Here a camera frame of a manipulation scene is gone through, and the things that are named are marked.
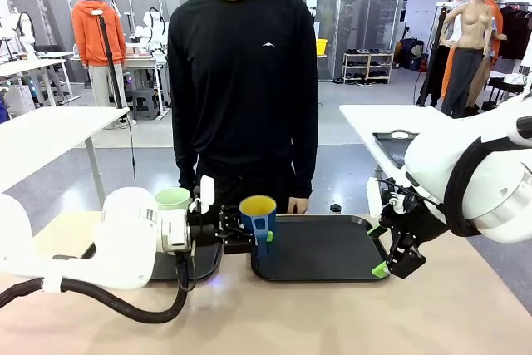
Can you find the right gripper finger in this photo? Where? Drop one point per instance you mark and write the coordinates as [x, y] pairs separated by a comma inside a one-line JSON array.
[[376, 231], [403, 261]]

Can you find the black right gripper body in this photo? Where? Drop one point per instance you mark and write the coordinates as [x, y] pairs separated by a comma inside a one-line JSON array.
[[415, 224]]

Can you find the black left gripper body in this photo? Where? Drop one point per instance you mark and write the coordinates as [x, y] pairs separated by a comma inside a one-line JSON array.
[[205, 226]]

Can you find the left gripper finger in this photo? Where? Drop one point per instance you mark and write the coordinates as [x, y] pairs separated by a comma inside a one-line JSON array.
[[234, 243], [230, 215]]

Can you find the blue cup with yellow inside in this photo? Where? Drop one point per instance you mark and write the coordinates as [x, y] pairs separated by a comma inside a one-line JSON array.
[[257, 205]]

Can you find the light green plastic cup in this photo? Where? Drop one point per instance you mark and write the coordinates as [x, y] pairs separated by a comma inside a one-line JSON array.
[[172, 199]]

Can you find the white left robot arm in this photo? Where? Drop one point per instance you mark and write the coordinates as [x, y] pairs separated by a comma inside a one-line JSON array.
[[124, 238]]

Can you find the person's right forearm black sleeve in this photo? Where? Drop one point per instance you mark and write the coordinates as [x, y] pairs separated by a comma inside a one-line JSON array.
[[186, 164]]

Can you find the person's left forearm black sleeve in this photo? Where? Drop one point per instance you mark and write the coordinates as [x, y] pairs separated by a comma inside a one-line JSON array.
[[305, 164]]

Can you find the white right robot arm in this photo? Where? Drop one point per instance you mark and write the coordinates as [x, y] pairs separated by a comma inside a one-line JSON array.
[[436, 164]]

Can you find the person's left hand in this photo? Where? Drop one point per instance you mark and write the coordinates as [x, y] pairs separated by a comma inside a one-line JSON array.
[[298, 205]]

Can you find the black plastic serving tray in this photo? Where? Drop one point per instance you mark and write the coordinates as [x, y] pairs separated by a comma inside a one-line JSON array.
[[205, 261], [324, 251]]

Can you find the small black round object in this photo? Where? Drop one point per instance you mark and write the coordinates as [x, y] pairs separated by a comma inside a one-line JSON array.
[[335, 208]]

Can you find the white table with grey leg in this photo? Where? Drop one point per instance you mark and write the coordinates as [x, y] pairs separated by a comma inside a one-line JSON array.
[[374, 120], [62, 130]]

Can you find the grey step stool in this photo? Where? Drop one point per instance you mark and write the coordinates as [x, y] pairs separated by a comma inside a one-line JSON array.
[[145, 107]]

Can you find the person's torso in black shirt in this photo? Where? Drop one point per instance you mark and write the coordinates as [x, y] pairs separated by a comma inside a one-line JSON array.
[[241, 80]]

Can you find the white workbench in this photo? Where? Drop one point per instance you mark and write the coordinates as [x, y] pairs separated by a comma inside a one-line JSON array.
[[145, 63]]

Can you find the dark blue bag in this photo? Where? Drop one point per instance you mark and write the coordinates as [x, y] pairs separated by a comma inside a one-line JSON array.
[[409, 49]]

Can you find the wooden shoe rack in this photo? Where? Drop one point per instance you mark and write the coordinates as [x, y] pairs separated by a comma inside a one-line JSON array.
[[367, 55]]

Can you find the yellow plastic bin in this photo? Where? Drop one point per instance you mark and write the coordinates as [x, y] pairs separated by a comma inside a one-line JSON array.
[[322, 47]]

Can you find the black tripod pole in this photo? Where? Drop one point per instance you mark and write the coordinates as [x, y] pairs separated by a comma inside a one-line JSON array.
[[109, 55]]

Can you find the beige mannequin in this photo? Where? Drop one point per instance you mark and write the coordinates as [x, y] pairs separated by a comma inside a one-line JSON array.
[[469, 22]]

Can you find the rack of dark clothes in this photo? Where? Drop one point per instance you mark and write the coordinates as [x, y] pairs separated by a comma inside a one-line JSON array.
[[515, 35]]

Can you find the person in orange hoodie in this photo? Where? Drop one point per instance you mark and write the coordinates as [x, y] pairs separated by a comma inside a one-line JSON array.
[[97, 35]]

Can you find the white lab desk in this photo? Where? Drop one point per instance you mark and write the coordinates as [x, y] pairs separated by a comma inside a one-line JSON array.
[[25, 65]]

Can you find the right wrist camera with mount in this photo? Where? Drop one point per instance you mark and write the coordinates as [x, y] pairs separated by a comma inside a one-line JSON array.
[[397, 201]]

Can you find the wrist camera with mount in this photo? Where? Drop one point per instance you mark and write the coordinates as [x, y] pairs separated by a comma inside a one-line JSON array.
[[397, 201], [207, 190]]

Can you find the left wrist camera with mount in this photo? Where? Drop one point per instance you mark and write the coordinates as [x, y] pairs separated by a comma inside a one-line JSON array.
[[207, 190]]

